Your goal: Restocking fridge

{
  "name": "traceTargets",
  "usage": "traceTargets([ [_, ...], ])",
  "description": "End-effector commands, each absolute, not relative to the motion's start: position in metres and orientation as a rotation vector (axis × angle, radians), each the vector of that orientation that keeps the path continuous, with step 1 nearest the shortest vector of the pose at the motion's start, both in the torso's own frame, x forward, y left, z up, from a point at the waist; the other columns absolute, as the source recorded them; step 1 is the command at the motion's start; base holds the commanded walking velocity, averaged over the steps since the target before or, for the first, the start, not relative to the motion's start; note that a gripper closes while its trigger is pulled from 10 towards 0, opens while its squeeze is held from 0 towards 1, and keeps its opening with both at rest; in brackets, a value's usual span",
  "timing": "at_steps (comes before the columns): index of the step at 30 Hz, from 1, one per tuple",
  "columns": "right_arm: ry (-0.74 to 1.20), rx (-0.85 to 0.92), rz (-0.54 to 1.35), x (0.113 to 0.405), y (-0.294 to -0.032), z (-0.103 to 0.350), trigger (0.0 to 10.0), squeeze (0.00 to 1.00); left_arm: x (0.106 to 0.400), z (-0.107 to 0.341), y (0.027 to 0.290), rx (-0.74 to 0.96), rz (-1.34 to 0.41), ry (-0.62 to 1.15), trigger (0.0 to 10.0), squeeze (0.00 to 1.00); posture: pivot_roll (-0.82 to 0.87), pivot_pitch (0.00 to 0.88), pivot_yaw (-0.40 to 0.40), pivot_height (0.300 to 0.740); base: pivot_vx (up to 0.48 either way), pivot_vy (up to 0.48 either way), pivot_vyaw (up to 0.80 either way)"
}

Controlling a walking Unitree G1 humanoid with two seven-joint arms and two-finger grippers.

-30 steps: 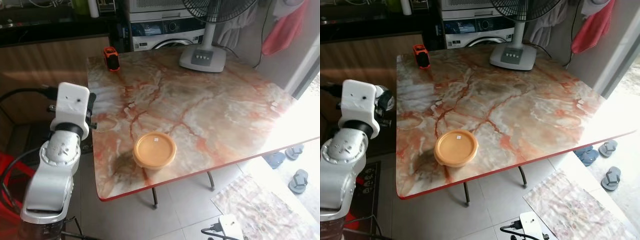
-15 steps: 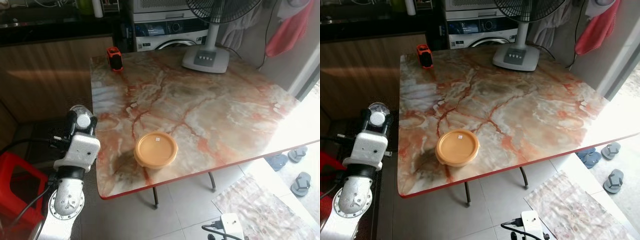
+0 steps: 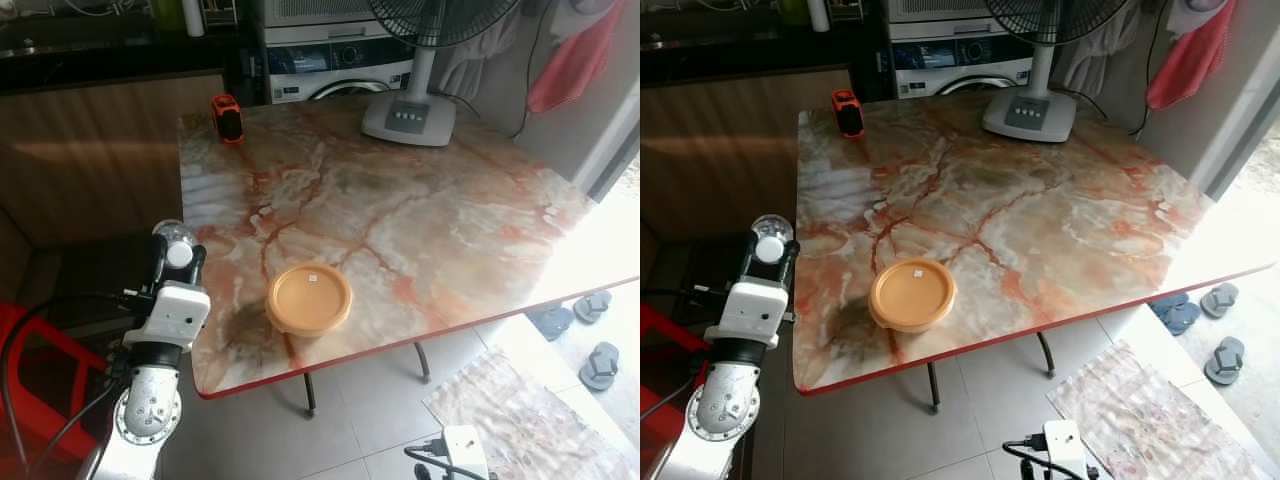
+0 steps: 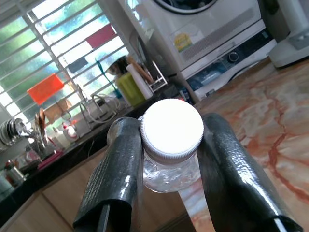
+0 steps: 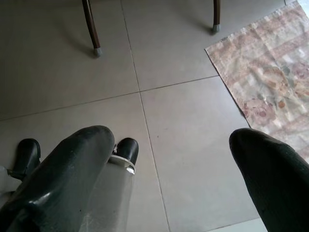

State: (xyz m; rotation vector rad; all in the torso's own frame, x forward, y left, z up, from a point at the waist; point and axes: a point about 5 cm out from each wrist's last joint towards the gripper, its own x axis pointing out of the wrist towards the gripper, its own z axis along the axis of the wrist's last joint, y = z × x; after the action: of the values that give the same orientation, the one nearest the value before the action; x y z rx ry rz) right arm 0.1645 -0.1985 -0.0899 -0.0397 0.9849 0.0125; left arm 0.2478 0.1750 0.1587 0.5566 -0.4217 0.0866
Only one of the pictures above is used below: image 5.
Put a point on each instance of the pink patterned floor mat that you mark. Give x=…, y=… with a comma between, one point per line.
x=265, y=72

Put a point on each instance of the grey robot right leg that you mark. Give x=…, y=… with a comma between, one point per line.
x=113, y=198

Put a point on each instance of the black robot left foot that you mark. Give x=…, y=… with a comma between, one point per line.
x=27, y=154

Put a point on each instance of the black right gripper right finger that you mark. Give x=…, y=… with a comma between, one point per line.
x=277, y=183

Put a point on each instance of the black robot right foot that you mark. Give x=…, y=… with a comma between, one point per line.
x=128, y=149

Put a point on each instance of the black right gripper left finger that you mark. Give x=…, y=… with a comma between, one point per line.
x=60, y=174

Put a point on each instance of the black robot foot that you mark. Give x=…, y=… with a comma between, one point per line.
x=128, y=149
x=27, y=154

